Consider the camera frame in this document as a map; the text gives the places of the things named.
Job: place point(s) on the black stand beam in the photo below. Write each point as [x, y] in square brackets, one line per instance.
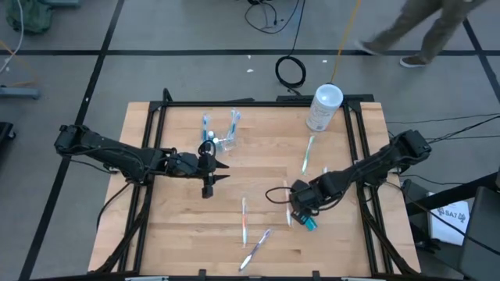
[449, 195]

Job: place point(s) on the orange toothbrush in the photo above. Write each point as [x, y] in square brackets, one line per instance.
[244, 222]
[288, 220]

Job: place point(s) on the black cart wheel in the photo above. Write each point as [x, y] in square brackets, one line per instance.
[6, 130]

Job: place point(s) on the teal mouthwash bottle white cap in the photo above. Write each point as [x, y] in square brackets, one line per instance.
[211, 135]

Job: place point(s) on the blue toothbrush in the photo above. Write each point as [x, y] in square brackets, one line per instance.
[204, 126]
[237, 121]

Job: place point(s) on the green bag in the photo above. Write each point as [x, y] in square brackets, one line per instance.
[29, 15]

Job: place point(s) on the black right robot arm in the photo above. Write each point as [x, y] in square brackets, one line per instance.
[375, 164]

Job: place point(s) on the purple toothbrush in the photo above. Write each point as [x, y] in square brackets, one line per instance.
[258, 246]

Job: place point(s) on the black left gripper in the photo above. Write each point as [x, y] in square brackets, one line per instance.
[191, 166]

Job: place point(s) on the white wipes canister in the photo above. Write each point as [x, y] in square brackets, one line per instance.
[324, 107]

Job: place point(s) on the black aluminium table frame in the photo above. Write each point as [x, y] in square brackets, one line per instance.
[254, 104]

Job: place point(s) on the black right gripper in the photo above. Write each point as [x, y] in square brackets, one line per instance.
[308, 195]

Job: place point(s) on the person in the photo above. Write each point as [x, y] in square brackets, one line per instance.
[441, 31]

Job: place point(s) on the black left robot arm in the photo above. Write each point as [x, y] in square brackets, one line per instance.
[113, 152]

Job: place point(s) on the dark grey cabinet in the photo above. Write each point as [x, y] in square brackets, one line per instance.
[482, 234]

